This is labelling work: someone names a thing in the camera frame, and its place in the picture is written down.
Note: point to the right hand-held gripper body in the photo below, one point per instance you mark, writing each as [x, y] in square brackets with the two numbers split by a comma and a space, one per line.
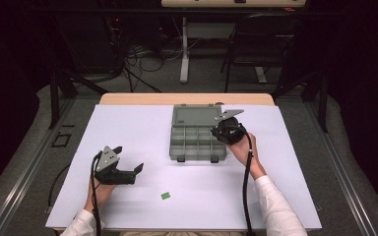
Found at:
[229, 131]

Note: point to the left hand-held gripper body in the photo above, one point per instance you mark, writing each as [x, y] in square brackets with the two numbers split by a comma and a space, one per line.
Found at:
[110, 168]

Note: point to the grey plastic compartment box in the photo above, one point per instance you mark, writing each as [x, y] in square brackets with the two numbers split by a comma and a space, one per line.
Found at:
[193, 137]

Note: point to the small green block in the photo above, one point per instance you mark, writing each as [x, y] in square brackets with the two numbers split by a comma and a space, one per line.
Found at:
[165, 195]

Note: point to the person's right hand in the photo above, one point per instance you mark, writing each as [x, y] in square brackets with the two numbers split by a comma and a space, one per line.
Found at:
[244, 154]

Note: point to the person's left hand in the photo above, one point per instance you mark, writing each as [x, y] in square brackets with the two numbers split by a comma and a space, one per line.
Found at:
[102, 195]

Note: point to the white table board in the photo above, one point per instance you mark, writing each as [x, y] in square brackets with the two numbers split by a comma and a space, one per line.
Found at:
[128, 137]

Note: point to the short black tape strip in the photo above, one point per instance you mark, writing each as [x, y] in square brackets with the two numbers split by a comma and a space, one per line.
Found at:
[68, 125]

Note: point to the wooden table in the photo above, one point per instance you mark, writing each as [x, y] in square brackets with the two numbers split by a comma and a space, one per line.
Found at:
[144, 99]

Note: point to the black metal stand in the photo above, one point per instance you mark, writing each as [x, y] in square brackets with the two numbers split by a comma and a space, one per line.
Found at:
[323, 98]
[54, 98]

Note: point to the white-legged desk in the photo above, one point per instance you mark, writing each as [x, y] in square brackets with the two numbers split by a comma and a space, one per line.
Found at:
[185, 49]

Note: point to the black folding chair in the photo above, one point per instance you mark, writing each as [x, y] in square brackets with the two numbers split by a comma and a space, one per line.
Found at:
[262, 39]

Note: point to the aluminium floor rail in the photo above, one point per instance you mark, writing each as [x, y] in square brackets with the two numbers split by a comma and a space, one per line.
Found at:
[29, 177]
[338, 170]

